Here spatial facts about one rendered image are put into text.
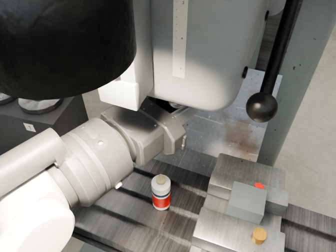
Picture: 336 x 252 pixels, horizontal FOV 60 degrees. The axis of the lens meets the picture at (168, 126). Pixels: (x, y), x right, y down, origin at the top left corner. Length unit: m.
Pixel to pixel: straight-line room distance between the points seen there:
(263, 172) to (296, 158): 1.44
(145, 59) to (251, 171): 0.46
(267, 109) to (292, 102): 0.57
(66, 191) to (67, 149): 0.04
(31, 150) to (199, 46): 0.19
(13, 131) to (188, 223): 0.43
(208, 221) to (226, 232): 0.04
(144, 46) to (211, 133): 0.60
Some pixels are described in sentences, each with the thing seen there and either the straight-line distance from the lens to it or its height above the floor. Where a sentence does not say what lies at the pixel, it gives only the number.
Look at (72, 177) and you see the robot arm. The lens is 0.33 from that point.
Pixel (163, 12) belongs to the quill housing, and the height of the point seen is 1.42.
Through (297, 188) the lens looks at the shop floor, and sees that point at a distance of 1.96.
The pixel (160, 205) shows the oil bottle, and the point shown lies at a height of 0.95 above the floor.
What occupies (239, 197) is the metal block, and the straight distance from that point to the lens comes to 0.54.
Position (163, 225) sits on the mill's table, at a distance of 0.66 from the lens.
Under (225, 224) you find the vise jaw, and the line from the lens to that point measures 0.55.
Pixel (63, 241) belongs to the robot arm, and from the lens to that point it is 0.34.
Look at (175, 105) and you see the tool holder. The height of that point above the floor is 1.25.
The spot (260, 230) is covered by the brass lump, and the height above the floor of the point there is 1.06.
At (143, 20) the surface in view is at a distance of 0.24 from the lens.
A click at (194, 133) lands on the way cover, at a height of 0.91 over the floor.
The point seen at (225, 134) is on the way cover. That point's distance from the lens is 0.83.
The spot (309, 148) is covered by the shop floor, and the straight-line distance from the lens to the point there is 2.21.
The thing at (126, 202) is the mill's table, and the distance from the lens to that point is 0.69.
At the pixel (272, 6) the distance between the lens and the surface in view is 0.43.
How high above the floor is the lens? 1.52
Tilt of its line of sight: 46 degrees down
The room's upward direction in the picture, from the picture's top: straight up
